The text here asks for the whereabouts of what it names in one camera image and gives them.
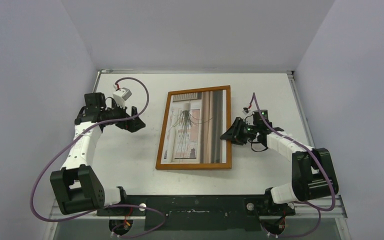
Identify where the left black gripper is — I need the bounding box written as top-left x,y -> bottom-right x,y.
101,98 -> 145,133

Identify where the wooden picture frame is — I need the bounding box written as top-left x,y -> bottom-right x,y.
154,85 -> 233,171

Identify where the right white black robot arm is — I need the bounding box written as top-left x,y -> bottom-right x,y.
220,110 -> 339,215

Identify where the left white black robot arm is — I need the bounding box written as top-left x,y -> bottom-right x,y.
50,88 -> 146,216

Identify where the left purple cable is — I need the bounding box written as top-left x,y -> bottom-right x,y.
29,77 -> 166,240

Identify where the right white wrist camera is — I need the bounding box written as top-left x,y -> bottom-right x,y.
242,105 -> 253,117

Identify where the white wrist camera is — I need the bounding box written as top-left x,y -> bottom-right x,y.
242,105 -> 253,117
112,84 -> 132,108

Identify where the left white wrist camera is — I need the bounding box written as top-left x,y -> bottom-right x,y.
112,84 -> 132,108

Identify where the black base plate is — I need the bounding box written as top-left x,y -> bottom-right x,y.
97,194 -> 296,232

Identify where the aluminium rail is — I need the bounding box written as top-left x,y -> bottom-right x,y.
49,195 -> 347,220

